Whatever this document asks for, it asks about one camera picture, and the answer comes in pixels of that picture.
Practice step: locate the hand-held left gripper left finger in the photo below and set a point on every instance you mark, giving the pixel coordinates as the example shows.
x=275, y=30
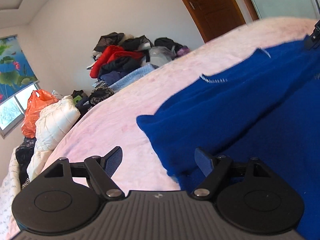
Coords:
x=113, y=159

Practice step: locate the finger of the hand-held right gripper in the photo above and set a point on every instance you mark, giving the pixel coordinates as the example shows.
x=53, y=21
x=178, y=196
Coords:
x=313, y=37

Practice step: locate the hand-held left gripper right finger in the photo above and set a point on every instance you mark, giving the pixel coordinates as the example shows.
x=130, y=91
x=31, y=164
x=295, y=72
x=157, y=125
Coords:
x=202, y=160

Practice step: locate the blue beaded sweater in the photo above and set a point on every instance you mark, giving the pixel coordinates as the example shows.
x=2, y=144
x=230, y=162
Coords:
x=250, y=110

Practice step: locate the heap of dark clothes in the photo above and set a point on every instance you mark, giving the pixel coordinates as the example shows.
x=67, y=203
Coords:
x=125, y=41

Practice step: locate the pink bed blanket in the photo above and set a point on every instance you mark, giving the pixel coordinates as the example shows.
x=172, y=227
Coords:
x=130, y=120

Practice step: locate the brown patterned fabric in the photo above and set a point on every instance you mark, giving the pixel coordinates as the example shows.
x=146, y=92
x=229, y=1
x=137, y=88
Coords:
x=101, y=95

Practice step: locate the green item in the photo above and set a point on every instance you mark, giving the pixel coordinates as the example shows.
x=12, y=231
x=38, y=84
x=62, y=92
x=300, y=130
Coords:
x=78, y=100

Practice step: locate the white puffer jacket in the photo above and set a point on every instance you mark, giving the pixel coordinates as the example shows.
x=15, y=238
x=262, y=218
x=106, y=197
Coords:
x=53, y=122

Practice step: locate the navy garment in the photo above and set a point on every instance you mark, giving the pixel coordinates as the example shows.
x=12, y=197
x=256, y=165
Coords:
x=111, y=77

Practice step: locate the light blue quilt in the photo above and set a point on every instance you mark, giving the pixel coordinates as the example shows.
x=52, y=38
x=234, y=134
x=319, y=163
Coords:
x=132, y=76

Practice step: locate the black lace cloth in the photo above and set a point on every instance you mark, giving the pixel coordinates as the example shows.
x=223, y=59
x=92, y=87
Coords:
x=25, y=152

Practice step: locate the orange plastic bag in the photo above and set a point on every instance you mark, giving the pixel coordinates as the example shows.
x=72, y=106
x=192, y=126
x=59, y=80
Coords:
x=33, y=112

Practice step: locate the black garment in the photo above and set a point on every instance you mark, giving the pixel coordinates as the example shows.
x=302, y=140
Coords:
x=122, y=63

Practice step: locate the red garment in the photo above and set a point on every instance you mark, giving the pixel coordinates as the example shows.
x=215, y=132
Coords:
x=110, y=55

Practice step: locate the wooden door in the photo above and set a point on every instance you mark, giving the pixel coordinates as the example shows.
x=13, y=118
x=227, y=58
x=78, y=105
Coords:
x=212, y=7

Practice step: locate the purple cloth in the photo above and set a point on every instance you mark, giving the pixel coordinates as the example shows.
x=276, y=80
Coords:
x=182, y=51

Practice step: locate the white printed quilt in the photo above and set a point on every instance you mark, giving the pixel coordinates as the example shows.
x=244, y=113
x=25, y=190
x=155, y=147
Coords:
x=7, y=192

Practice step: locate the grey plastic bag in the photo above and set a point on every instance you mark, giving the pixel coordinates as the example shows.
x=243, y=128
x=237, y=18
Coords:
x=160, y=56

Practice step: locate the window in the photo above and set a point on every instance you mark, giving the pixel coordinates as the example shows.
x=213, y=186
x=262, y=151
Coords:
x=12, y=107

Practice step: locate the black bag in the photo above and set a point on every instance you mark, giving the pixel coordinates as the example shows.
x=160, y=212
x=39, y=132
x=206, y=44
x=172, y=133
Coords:
x=167, y=43

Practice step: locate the lotus print window blind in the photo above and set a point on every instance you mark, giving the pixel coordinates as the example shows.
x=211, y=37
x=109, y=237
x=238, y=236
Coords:
x=12, y=65

